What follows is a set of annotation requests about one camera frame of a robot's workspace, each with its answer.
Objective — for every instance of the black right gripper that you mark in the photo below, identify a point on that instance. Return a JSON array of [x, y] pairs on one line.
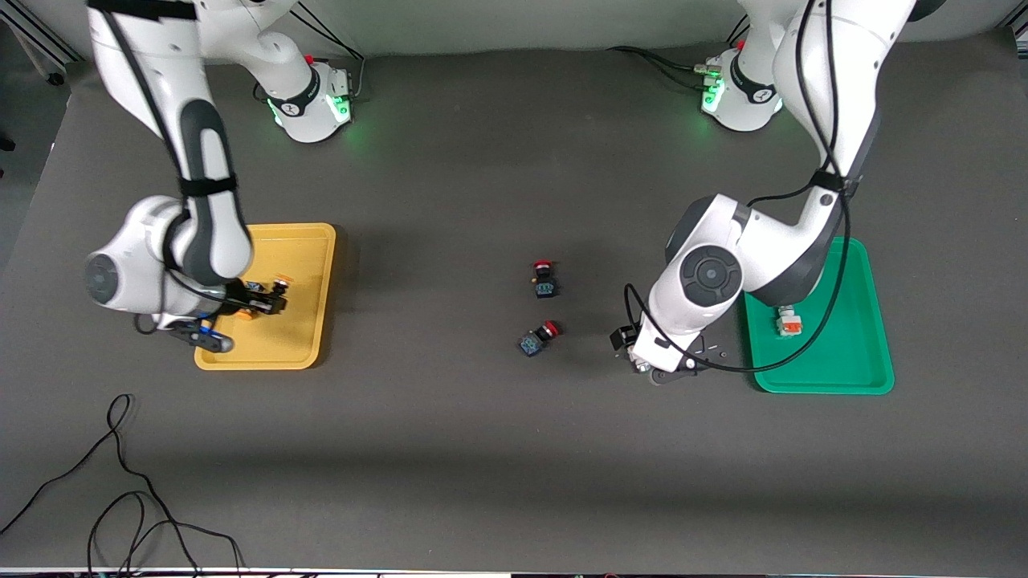
[[238, 300]]

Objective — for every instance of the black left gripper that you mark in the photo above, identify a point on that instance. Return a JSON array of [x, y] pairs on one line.
[[622, 336]]

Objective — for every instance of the white orange button switch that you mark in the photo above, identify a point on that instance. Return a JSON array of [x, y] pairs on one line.
[[788, 321], [641, 366]]

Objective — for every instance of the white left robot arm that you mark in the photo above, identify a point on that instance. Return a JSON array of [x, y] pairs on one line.
[[755, 249]]

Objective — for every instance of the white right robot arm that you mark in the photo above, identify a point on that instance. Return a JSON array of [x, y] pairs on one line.
[[193, 160]]

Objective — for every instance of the yellow plastic tray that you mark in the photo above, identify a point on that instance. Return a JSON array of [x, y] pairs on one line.
[[301, 321]]

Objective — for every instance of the green plastic tray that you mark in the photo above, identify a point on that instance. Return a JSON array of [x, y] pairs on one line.
[[851, 337]]

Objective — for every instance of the red push button switch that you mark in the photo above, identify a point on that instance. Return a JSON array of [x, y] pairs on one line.
[[537, 339], [544, 278]]

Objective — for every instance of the aluminium frame profile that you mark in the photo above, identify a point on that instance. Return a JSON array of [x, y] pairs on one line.
[[32, 40]]

